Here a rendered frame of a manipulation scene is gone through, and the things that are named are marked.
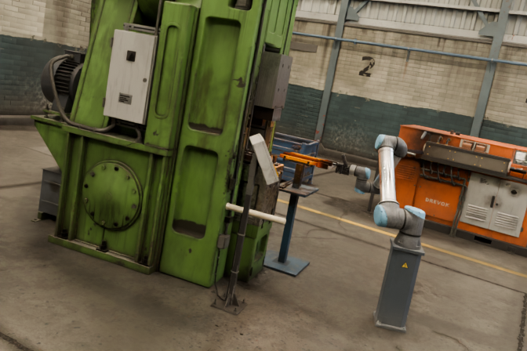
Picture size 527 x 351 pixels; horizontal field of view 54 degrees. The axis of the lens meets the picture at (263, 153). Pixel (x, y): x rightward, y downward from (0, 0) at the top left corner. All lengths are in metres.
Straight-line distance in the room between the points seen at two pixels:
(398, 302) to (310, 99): 8.59
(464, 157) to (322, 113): 5.54
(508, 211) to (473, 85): 4.55
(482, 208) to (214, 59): 4.39
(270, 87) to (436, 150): 3.57
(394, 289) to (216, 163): 1.54
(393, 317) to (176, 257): 1.63
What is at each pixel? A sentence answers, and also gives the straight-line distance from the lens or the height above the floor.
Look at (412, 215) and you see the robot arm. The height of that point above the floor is 0.83.
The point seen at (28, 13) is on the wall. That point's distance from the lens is 9.55.
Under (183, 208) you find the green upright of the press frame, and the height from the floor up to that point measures 0.52.
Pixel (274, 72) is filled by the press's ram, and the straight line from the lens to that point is 3.80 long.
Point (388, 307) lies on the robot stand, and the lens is 3.91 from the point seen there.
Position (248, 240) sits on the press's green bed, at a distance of 4.02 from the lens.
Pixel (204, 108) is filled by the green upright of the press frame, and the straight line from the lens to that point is 3.78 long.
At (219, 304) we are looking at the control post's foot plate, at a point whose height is 0.01.
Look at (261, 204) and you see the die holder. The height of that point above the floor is 0.64.
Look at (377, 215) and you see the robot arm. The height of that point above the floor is 0.78.
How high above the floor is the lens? 1.61
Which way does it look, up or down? 9 degrees down
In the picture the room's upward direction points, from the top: 10 degrees clockwise
